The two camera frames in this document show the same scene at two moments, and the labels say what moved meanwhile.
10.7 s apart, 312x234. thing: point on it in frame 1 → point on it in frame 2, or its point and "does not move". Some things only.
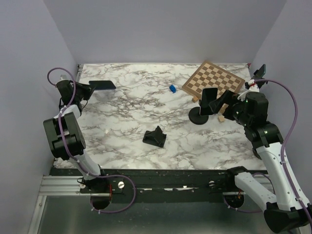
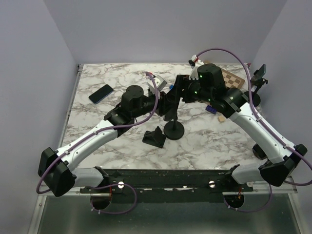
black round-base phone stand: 195,117 → 174,130
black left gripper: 87,90 → 165,106
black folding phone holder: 155,137 does not move
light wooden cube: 221,118 does not move
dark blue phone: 102,85 → 101,93
